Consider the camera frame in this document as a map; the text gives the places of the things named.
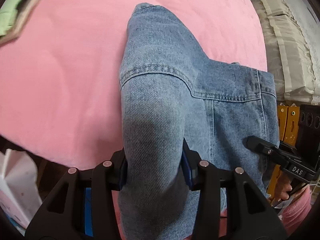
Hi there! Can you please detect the person's right hand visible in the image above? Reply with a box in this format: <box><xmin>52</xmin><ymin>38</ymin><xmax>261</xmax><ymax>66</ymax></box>
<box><xmin>274</xmin><ymin>172</ymin><xmax>292</xmax><ymax>201</ymax></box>

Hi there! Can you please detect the yellow wooden drawer cabinet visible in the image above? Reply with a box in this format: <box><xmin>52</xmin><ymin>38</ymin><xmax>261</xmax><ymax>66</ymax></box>
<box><xmin>267</xmin><ymin>104</ymin><xmax>299</xmax><ymax>200</ymax></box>

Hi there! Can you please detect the blue denim jacket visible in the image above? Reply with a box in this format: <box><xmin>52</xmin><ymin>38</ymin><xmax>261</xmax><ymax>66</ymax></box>
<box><xmin>119</xmin><ymin>3</ymin><xmax>279</xmax><ymax>239</ymax></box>

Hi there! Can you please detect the pink plush bed blanket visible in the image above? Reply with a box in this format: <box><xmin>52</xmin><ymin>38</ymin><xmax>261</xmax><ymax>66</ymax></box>
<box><xmin>1</xmin><ymin>0</ymin><xmax>266</xmax><ymax>169</ymax></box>

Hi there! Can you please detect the folded clothes stack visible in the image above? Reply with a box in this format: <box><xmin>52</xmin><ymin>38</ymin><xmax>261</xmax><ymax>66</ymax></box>
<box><xmin>1</xmin><ymin>0</ymin><xmax>40</xmax><ymax>45</ymax></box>

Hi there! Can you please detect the pink sleeve right forearm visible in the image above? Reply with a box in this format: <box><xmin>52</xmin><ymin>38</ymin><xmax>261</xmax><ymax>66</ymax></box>
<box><xmin>281</xmin><ymin>186</ymin><xmax>311</xmax><ymax>235</ymax></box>

